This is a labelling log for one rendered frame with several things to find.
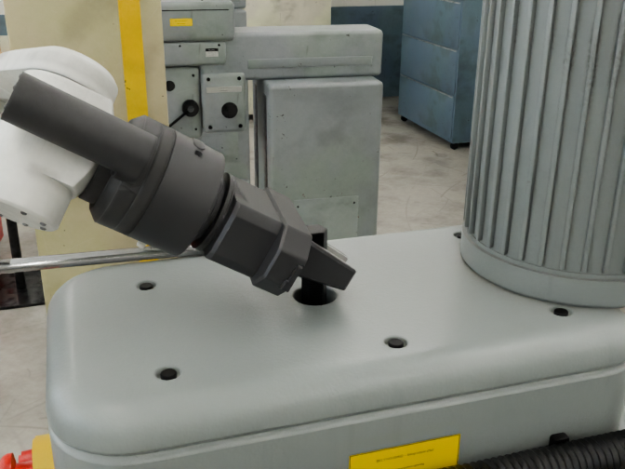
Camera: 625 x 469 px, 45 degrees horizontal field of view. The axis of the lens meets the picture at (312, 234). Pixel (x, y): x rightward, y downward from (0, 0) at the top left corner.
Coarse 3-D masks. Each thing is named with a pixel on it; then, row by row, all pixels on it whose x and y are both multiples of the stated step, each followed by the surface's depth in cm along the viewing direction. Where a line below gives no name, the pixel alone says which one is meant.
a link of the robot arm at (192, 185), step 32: (192, 160) 55; (224, 160) 57; (160, 192) 54; (192, 192) 54; (224, 192) 58; (256, 192) 62; (160, 224) 55; (192, 224) 55; (224, 224) 56; (256, 224) 56; (288, 224) 57; (224, 256) 57; (256, 256) 57; (288, 256) 56; (288, 288) 56
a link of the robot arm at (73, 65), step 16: (32, 48) 54; (48, 48) 53; (64, 48) 53; (0, 64) 56; (16, 64) 55; (32, 64) 53; (48, 64) 52; (64, 64) 53; (80, 64) 53; (96, 64) 54; (0, 80) 57; (16, 80) 56; (80, 80) 53; (96, 80) 54; (112, 80) 55; (0, 96) 58; (112, 96) 55; (0, 112) 60
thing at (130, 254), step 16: (48, 256) 70; (64, 256) 70; (80, 256) 70; (96, 256) 70; (112, 256) 70; (128, 256) 70; (144, 256) 70; (160, 256) 71; (176, 256) 71; (0, 272) 68; (16, 272) 68
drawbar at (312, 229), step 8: (312, 232) 61; (320, 232) 61; (312, 240) 61; (320, 240) 62; (304, 280) 63; (304, 288) 64; (312, 288) 63; (320, 288) 63; (304, 296) 64; (312, 296) 63; (320, 296) 64; (312, 304) 64; (320, 304) 64
